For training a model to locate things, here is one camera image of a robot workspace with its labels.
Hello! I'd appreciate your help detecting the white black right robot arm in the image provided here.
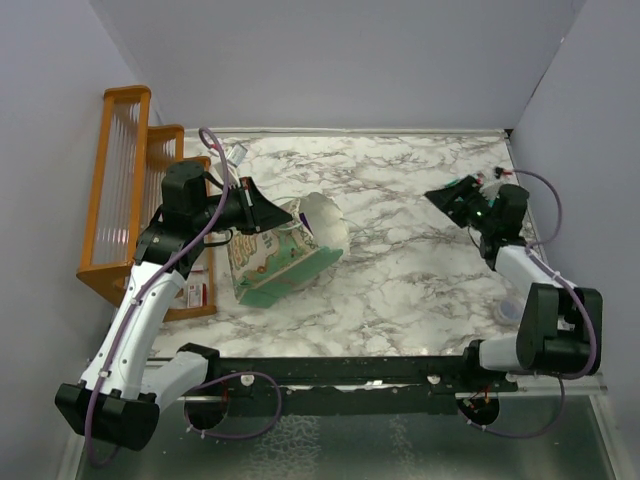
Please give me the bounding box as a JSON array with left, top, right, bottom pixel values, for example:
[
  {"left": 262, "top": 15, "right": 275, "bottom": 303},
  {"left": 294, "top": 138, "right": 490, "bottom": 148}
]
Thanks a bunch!
[{"left": 425, "top": 175, "right": 603, "bottom": 391}]

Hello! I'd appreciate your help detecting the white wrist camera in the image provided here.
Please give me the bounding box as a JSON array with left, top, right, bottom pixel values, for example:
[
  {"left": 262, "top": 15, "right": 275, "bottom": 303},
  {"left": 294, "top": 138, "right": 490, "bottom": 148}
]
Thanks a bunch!
[
  {"left": 226, "top": 143, "right": 248, "bottom": 167},
  {"left": 474, "top": 167, "right": 510, "bottom": 202}
]

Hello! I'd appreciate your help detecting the purple Fox's candy bag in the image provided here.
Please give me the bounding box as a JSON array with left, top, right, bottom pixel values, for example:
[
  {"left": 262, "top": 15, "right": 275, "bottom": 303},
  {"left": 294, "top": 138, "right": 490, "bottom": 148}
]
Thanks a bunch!
[{"left": 298, "top": 212, "right": 312, "bottom": 233}]

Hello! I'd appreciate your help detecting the small red white box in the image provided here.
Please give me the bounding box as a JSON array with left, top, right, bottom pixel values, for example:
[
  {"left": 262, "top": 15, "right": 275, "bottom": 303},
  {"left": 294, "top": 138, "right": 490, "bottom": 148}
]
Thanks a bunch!
[{"left": 186, "top": 282, "right": 207, "bottom": 308}]

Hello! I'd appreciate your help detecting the green paper gift bag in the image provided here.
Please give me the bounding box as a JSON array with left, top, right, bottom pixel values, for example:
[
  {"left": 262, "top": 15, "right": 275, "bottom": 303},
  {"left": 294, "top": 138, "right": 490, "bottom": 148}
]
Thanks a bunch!
[{"left": 227, "top": 192, "right": 355, "bottom": 308}]

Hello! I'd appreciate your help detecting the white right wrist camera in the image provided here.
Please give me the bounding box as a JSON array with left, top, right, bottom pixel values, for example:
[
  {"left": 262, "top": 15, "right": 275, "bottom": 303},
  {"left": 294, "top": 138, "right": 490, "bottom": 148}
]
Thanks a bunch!
[{"left": 474, "top": 167, "right": 510, "bottom": 202}]

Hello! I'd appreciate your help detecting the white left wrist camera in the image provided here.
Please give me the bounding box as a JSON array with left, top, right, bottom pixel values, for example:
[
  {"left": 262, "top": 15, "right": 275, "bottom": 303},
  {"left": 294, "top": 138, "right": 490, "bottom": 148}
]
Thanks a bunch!
[{"left": 226, "top": 143, "right": 248, "bottom": 167}]

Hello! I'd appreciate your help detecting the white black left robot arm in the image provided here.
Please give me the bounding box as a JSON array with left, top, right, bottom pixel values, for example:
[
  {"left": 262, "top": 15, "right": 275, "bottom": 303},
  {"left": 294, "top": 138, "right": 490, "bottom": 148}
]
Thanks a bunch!
[{"left": 55, "top": 160, "right": 292, "bottom": 451}]

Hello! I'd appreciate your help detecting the clear plastic cup lid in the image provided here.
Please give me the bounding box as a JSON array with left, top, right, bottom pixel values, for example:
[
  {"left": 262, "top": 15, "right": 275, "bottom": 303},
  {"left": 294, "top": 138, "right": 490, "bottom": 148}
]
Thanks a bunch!
[{"left": 495, "top": 298, "right": 524, "bottom": 326}]

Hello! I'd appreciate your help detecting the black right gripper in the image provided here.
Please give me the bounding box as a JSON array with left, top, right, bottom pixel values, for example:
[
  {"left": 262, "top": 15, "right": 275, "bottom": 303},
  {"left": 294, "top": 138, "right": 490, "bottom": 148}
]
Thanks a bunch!
[{"left": 427, "top": 176, "right": 498, "bottom": 234}]

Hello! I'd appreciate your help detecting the orange wooden tiered rack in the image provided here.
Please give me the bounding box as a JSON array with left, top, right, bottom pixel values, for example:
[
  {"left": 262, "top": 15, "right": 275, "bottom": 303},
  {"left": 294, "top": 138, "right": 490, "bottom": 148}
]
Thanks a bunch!
[{"left": 75, "top": 85, "right": 218, "bottom": 322}]

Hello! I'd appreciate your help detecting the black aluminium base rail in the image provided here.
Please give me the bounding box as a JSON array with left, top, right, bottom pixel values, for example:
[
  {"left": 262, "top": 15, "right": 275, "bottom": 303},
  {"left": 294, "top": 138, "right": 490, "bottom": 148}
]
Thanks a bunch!
[{"left": 82, "top": 354, "right": 601, "bottom": 416}]

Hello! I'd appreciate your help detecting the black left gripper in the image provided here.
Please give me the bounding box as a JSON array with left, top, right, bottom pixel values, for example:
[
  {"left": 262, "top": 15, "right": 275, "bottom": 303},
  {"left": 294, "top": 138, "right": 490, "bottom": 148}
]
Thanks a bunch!
[{"left": 194, "top": 176, "right": 293, "bottom": 235}]

